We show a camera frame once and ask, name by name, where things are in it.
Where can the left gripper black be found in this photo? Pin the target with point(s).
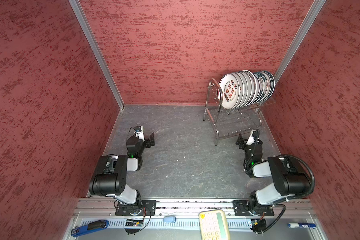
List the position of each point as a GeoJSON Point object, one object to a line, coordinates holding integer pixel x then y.
{"type": "Point", "coordinates": [148, 142]}

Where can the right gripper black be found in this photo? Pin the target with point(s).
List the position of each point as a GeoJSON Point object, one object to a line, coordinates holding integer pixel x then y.
{"type": "Point", "coordinates": [242, 141]}

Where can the orange patterned white plate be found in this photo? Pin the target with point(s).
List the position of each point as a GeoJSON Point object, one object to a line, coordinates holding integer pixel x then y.
{"type": "Point", "coordinates": [262, 86]}

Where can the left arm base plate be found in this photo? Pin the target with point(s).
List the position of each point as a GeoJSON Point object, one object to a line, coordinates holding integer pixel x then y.
{"type": "Point", "coordinates": [140, 208]}

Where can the blue black tool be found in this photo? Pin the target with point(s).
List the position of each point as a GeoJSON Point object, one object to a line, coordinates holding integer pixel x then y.
{"type": "Point", "coordinates": [90, 228]}

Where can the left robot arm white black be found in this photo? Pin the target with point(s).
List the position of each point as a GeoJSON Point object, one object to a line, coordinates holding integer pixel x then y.
{"type": "Point", "coordinates": [110, 178]}

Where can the yellow calculator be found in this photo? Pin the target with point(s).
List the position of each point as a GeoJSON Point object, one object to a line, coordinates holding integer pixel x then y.
{"type": "Point", "coordinates": [214, 225]}

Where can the aluminium rail frame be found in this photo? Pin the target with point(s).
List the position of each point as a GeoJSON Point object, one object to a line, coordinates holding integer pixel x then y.
{"type": "Point", "coordinates": [186, 211]}

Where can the green rimmed plate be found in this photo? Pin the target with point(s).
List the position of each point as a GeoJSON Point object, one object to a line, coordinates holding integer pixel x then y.
{"type": "Point", "coordinates": [270, 84]}

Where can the small circuit board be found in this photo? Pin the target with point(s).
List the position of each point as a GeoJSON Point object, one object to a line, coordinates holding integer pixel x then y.
{"type": "Point", "coordinates": [259, 225]}
{"type": "Point", "coordinates": [134, 223]}

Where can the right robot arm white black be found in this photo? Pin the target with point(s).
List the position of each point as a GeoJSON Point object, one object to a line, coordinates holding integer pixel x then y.
{"type": "Point", "coordinates": [292, 178]}

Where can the right small circuit board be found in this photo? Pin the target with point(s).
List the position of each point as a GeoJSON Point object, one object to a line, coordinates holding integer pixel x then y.
{"type": "Point", "coordinates": [259, 225]}

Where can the blue white marker pen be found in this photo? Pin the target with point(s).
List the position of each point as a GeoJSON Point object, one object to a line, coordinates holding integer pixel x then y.
{"type": "Point", "coordinates": [302, 225]}

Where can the light blue eraser block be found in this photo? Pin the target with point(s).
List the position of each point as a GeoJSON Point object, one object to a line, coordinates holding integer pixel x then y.
{"type": "Point", "coordinates": [169, 219]}

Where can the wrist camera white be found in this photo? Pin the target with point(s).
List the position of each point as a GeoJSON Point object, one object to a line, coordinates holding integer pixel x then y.
{"type": "Point", "coordinates": [252, 138]}
{"type": "Point", "coordinates": [139, 132]}

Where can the left small circuit board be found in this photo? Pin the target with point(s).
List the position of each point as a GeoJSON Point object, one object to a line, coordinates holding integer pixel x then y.
{"type": "Point", "coordinates": [134, 223]}

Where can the corner aluminium post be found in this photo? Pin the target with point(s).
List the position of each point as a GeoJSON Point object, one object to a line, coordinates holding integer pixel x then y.
{"type": "Point", "coordinates": [308, 21]}
{"type": "Point", "coordinates": [80, 15]}

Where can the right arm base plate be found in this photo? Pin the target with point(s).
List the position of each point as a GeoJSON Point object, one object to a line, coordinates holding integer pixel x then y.
{"type": "Point", "coordinates": [252, 209]}

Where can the right corner aluminium post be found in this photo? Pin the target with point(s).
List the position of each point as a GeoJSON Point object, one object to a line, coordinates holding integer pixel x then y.
{"type": "Point", "coordinates": [308, 21]}

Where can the left corner aluminium post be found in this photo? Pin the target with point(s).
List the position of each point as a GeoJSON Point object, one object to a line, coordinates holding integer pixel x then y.
{"type": "Point", "coordinates": [80, 15]}

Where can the white plate in rack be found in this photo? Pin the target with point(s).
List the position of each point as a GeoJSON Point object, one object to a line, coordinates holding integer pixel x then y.
{"type": "Point", "coordinates": [248, 88]}

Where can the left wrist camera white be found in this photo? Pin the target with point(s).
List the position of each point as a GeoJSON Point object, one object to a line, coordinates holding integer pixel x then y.
{"type": "Point", "coordinates": [139, 132]}

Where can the front white plate red pattern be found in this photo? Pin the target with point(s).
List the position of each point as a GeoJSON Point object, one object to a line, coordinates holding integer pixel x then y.
{"type": "Point", "coordinates": [230, 91]}

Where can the stainless steel dish rack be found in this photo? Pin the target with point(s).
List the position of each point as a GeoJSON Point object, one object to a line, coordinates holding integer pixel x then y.
{"type": "Point", "coordinates": [231, 123]}

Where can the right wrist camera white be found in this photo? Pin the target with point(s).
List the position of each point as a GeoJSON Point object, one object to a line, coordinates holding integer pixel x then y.
{"type": "Point", "coordinates": [252, 138]}

